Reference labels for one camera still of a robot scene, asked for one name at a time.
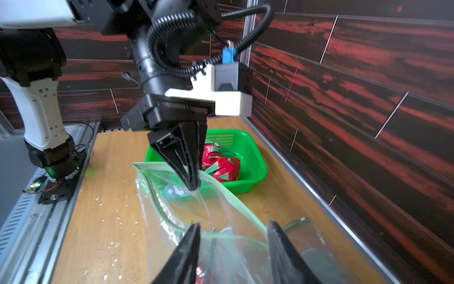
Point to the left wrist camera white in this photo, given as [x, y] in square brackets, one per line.
[227, 85]

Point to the green perforated plastic tray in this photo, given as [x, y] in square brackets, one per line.
[230, 156]

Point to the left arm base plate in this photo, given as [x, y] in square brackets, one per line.
[64, 189]

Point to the clear zip-top bag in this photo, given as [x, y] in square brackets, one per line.
[233, 248]

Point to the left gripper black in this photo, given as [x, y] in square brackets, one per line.
[177, 131]

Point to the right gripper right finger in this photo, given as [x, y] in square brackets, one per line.
[287, 265]

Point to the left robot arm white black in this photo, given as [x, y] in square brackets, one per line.
[75, 46]

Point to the aluminium front rail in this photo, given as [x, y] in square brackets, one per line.
[34, 232]

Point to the red dragon fruit toy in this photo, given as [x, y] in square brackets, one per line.
[225, 169]
[212, 151]

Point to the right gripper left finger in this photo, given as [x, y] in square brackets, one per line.
[182, 265]

